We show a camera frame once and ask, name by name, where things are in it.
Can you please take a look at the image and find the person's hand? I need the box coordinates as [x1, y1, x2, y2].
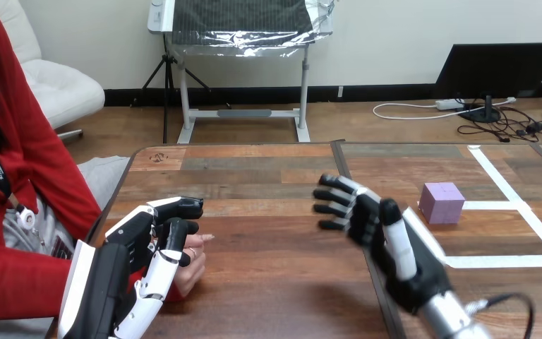
[172, 232, 216, 299]

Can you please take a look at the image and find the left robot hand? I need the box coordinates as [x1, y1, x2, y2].
[57, 196, 205, 339]

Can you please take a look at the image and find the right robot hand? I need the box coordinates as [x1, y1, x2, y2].
[311, 173, 454, 315]

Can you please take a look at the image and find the person's forearm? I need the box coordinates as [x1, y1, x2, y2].
[0, 237, 186, 322]

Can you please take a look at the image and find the purple block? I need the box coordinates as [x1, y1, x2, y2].
[418, 182, 466, 226]

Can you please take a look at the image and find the person's body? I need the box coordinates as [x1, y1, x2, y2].
[0, 0, 132, 339]

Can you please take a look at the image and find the white desk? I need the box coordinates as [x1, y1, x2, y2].
[147, 0, 335, 145]

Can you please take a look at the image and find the white power strip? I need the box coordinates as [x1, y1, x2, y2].
[435, 98, 464, 112]

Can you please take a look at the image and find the black tripod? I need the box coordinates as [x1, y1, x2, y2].
[132, 33, 233, 145]

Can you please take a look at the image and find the white cushioned chair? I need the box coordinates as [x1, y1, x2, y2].
[0, 0, 107, 142]

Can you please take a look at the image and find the dark screen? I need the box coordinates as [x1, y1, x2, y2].
[434, 42, 542, 124]

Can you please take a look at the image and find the foil sheet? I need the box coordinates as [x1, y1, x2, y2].
[169, 0, 335, 59]

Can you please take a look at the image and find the black cable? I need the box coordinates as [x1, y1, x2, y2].
[466, 292, 536, 339]

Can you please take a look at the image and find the white power cable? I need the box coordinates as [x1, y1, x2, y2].
[372, 97, 518, 121]

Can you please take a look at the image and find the tangle of cables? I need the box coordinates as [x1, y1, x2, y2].
[454, 95, 542, 144]

